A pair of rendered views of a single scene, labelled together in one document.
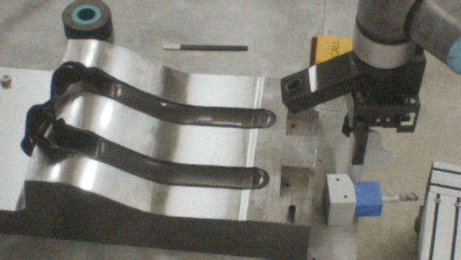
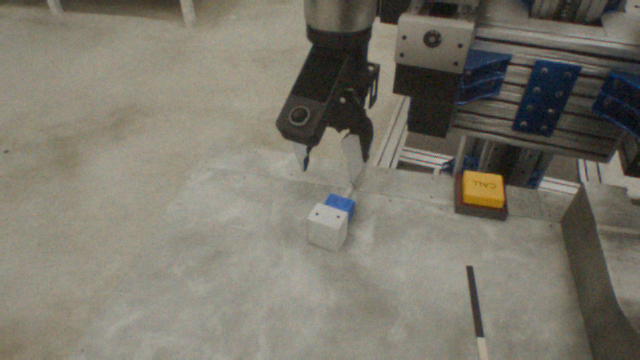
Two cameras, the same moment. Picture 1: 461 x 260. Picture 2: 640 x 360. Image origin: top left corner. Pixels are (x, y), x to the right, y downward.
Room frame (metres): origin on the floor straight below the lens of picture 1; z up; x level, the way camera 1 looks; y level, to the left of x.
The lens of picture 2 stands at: (1.27, 0.47, 1.32)
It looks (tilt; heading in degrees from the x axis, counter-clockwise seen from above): 43 degrees down; 281
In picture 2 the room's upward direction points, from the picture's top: straight up
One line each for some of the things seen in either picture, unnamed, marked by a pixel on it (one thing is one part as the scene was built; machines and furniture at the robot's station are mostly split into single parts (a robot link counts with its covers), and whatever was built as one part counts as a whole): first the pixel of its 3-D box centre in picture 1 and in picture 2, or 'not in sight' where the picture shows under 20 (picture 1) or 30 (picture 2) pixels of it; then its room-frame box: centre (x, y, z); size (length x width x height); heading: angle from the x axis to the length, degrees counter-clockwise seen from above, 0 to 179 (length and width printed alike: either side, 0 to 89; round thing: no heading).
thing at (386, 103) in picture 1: (382, 83); not in sight; (0.81, -0.12, 1.07); 0.09 x 0.08 x 0.12; 96
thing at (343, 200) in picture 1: (372, 198); not in sight; (0.82, -0.14, 0.83); 0.13 x 0.05 x 0.05; 97
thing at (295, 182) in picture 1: (295, 190); not in sight; (0.79, -0.03, 0.87); 0.05 x 0.05 x 0.04; 88
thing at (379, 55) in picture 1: (384, 34); not in sight; (0.82, -0.12, 1.15); 0.08 x 0.08 x 0.05
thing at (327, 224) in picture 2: not in sight; (339, 206); (1.33, 0.00, 0.83); 0.13 x 0.05 x 0.05; 76
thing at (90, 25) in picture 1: (87, 21); not in sight; (1.15, 0.33, 0.82); 0.08 x 0.08 x 0.04
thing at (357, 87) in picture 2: not in sight; (339, 72); (1.33, 0.02, 1.07); 0.09 x 0.08 x 0.12; 76
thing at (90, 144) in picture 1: (146, 127); not in sight; (0.85, 0.18, 0.92); 0.35 x 0.16 x 0.09; 88
